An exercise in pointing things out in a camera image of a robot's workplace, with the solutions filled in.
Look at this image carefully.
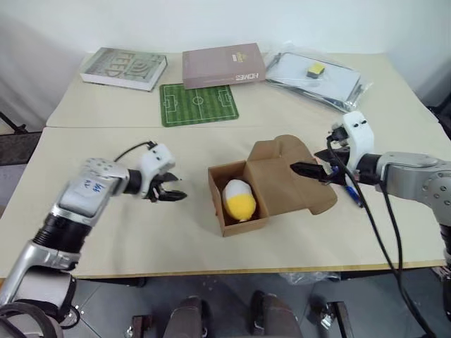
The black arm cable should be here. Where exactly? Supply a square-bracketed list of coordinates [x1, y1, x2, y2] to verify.
[114, 141, 158, 163]
[326, 137, 438, 338]

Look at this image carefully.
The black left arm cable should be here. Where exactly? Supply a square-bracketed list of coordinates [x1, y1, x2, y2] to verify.
[114, 141, 158, 163]

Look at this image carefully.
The dark brown rounded shape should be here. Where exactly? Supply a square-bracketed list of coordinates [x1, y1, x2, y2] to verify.
[250, 290, 303, 338]
[171, 296, 212, 338]

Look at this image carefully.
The small dark brown block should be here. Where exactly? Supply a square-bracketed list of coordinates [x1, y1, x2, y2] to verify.
[130, 315, 154, 338]

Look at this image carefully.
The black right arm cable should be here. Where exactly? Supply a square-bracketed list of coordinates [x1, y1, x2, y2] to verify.
[326, 137, 438, 338]

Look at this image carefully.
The brown HOMES book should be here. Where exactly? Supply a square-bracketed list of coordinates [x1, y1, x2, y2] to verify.
[182, 42, 267, 89]

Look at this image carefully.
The dark bulky object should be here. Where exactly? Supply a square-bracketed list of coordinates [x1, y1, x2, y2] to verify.
[427, 104, 451, 139]

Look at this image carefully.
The black mesh mat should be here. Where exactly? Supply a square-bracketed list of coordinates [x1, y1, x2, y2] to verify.
[0, 130, 44, 166]

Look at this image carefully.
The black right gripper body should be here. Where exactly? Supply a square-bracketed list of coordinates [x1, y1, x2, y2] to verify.
[326, 145, 352, 185]

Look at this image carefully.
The yellow black sponge block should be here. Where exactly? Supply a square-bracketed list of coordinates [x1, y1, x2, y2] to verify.
[304, 63, 325, 79]

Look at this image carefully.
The brown cardboard box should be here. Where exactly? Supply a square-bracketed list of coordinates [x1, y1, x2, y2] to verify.
[207, 134, 338, 239]

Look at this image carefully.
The black stand leg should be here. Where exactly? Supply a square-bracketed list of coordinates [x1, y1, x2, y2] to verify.
[0, 112, 27, 135]

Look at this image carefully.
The crumpled clear plastic sheet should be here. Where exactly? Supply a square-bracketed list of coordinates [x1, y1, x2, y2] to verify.
[281, 269, 343, 286]

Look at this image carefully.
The dark metal frame piece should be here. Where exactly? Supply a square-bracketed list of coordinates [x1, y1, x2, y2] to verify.
[309, 299, 355, 338]

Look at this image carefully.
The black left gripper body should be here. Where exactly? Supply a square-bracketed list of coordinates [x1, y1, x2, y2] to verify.
[147, 172, 171, 204]

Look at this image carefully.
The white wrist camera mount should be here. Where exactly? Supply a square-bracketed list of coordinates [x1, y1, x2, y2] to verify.
[342, 111, 375, 173]
[139, 143, 177, 198]

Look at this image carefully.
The grey green FEED book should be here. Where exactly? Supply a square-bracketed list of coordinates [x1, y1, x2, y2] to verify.
[79, 47, 168, 92]

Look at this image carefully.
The clear plastic bag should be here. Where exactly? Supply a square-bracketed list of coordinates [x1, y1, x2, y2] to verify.
[263, 44, 373, 113]

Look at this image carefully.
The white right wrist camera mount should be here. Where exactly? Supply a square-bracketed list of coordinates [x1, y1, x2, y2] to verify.
[342, 111, 375, 173]

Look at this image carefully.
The blue pen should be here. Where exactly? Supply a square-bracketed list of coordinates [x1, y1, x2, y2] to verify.
[330, 165, 364, 208]

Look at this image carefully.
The grey flat case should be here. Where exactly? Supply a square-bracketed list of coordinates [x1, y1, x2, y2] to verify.
[266, 52, 363, 104]

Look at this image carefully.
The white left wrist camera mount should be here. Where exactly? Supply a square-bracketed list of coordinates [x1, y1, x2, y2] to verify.
[139, 143, 177, 198]

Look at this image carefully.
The green soccer field mat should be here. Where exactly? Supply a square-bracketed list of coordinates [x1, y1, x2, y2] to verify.
[159, 83, 240, 127]

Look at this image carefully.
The yellow white plush toy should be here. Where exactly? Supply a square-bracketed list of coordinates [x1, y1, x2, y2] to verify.
[221, 179, 257, 223]

